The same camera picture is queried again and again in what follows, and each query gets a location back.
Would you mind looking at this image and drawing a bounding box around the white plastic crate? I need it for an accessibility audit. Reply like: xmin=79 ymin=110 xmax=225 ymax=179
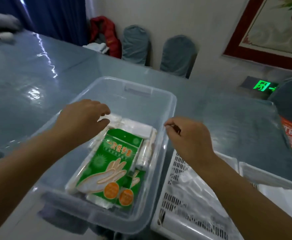
xmin=238 ymin=161 xmax=292 ymax=224

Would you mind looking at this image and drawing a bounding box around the dark blue curtain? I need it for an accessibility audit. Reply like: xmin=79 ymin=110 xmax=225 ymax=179
xmin=0 ymin=0 xmax=89 ymax=47

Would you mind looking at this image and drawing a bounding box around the person's left forearm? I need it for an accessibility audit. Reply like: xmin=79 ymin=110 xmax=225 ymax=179
xmin=0 ymin=128 xmax=70 ymax=239

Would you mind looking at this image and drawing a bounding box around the green lit exit sign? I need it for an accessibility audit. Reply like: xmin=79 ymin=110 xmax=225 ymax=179
xmin=238 ymin=76 xmax=279 ymax=98

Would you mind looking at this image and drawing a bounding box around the red framed picture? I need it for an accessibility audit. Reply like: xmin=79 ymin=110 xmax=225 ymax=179
xmin=223 ymin=0 xmax=292 ymax=73

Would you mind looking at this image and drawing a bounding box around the person's right forearm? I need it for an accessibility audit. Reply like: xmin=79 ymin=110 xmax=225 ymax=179
xmin=194 ymin=152 xmax=292 ymax=240

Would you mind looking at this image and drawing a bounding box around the large green glove packet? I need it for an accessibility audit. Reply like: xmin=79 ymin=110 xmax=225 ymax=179
xmin=75 ymin=129 xmax=144 ymax=201

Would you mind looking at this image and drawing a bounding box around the person's right hand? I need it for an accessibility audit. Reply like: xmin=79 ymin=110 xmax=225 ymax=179
xmin=164 ymin=116 xmax=217 ymax=168

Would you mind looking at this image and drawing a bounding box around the pile of white wrapped packets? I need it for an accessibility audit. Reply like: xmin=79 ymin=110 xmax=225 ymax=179
xmin=65 ymin=113 xmax=158 ymax=210

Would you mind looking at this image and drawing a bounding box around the clear plastic storage bin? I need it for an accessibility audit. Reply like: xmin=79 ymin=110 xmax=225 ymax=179
xmin=32 ymin=76 xmax=177 ymax=235

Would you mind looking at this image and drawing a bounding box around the blue-grey tablecloth with clear cover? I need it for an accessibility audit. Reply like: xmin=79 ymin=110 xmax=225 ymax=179
xmin=0 ymin=29 xmax=292 ymax=240

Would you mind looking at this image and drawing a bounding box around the red jacket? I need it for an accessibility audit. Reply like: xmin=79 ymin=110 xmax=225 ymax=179
xmin=89 ymin=16 xmax=122 ymax=59

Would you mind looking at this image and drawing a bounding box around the white perforated plastic basket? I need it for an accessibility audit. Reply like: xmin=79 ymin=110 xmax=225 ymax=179
xmin=150 ymin=150 xmax=259 ymax=240

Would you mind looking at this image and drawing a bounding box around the person's left hand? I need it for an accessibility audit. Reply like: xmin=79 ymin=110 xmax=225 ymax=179
xmin=53 ymin=99 xmax=111 ymax=151

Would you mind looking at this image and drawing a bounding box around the small green glove packet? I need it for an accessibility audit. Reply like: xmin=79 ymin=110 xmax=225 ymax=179
xmin=115 ymin=169 xmax=147 ymax=211

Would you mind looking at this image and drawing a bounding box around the grey fluffy object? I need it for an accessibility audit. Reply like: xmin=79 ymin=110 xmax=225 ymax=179
xmin=0 ymin=11 xmax=24 ymax=43

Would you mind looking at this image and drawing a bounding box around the white plastic bag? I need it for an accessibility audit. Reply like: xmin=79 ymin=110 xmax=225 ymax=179
xmin=161 ymin=165 xmax=239 ymax=240

